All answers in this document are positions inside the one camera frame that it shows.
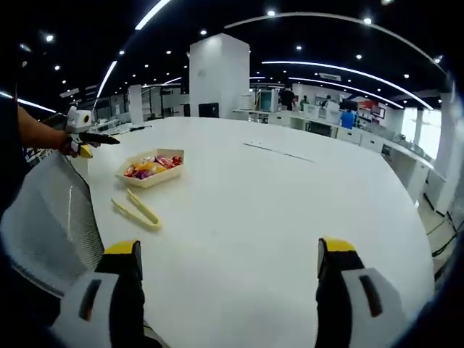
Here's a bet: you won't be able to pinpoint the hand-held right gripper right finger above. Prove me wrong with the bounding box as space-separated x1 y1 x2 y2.
315 236 410 348

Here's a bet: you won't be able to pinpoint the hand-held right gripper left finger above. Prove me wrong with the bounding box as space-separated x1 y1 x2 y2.
49 238 146 348

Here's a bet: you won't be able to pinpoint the pile of snacks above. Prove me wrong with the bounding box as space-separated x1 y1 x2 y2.
124 154 182 181

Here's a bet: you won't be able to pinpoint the beige hexagonal container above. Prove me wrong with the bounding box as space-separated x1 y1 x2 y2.
115 147 185 189

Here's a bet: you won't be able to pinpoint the yellow food tongs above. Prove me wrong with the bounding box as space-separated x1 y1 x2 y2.
110 188 163 230

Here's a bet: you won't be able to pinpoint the person's left hand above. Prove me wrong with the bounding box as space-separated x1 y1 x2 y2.
59 133 80 158

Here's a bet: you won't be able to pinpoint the white mesh chair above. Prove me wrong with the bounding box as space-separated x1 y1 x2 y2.
0 148 106 291

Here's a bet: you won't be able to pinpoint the white square pillar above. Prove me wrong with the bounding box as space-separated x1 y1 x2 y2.
188 33 251 119

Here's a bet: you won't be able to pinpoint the light blue cabinet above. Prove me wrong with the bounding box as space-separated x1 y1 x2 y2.
259 89 279 112

